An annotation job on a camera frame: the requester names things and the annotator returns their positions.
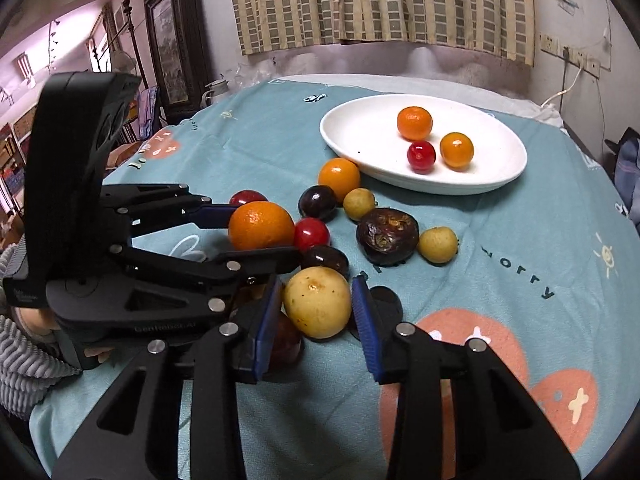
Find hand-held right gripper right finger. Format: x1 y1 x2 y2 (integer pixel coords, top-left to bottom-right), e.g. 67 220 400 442
350 275 581 480

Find white kettle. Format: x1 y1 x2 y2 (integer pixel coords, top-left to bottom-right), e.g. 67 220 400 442
201 79 230 108

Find small yellow-green fruit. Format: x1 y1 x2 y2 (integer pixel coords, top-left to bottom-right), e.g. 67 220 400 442
418 226 459 264
343 188 376 221

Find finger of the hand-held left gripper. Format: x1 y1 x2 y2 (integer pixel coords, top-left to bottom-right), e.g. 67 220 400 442
107 242 302 328
100 183 247 235

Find striped checked curtain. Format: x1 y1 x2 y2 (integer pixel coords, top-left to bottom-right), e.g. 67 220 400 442
225 0 536 67

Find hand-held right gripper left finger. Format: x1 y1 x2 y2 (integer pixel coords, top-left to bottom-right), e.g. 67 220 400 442
52 276 284 480

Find white oval plate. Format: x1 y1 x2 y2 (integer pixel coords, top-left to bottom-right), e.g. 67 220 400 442
320 94 528 196

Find teal printed tablecloth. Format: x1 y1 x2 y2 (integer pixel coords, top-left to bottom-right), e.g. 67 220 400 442
29 77 640 480

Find dark purple plum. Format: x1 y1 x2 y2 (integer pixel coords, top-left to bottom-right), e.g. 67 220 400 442
300 245 350 278
298 185 338 222

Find clear plastic bag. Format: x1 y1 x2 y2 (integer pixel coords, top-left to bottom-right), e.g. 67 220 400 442
232 60 276 86

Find person's left hand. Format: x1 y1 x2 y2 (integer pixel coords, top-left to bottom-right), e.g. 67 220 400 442
14 306 115 368

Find large yellow fruit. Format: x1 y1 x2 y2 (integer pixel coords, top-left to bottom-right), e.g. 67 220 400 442
283 266 352 339

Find small orange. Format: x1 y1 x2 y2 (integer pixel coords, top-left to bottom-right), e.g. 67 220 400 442
439 132 475 170

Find bright red plum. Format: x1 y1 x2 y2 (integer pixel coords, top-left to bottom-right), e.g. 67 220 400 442
407 140 437 175
293 217 331 253

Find white sheet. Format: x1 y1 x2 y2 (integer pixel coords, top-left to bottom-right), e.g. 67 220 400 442
272 74 566 128

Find dark red plum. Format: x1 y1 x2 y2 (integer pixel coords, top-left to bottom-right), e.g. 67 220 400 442
270 312 304 368
229 189 268 207

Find person's left forearm grey sleeve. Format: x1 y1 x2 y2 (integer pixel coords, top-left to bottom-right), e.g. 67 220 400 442
0 232 83 418

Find cluttered shelf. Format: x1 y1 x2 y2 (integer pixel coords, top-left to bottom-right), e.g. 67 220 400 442
0 105 38 221

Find wrinkled dark passion fruit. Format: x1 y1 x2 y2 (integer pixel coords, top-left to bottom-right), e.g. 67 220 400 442
356 208 420 264

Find blue clothes pile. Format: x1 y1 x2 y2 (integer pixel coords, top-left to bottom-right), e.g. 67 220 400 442
612 137 640 206

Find white power cable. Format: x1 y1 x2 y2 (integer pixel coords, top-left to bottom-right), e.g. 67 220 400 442
542 49 586 108

